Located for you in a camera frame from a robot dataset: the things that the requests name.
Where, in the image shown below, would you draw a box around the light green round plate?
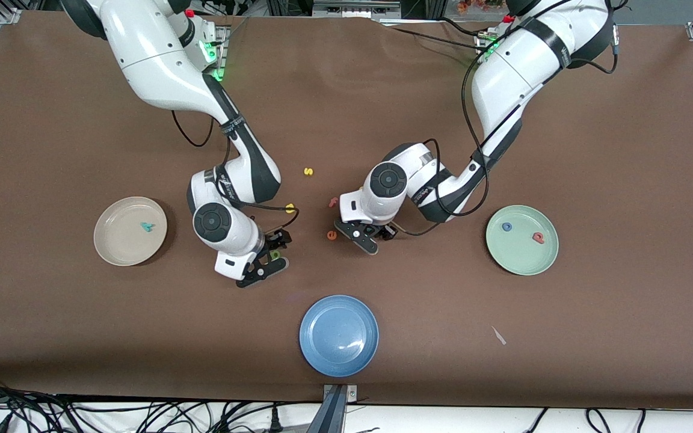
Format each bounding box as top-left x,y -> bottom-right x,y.
485,204 -> 559,277

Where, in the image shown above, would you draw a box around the black cable bundle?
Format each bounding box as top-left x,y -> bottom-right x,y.
0,373 -> 323,433

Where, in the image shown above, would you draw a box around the grey metal frame block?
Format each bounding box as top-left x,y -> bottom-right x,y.
313,0 -> 401,19

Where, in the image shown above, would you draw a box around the blue round plate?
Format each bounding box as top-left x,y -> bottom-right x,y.
299,294 -> 380,378

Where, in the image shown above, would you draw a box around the beige round plate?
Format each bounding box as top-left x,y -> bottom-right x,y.
93,196 -> 168,267

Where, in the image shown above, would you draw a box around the orange dried flowers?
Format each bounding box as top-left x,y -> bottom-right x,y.
458,0 -> 504,14

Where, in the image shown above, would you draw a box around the brown table cover sheet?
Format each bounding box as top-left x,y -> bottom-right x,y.
0,9 -> 693,410

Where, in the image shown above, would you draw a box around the black base cable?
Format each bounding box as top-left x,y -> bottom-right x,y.
436,16 -> 487,37
390,26 -> 484,52

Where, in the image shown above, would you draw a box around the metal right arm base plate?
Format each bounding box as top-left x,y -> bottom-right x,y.
202,24 -> 227,82

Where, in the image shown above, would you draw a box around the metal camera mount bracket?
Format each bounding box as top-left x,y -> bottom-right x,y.
322,384 -> 358,433

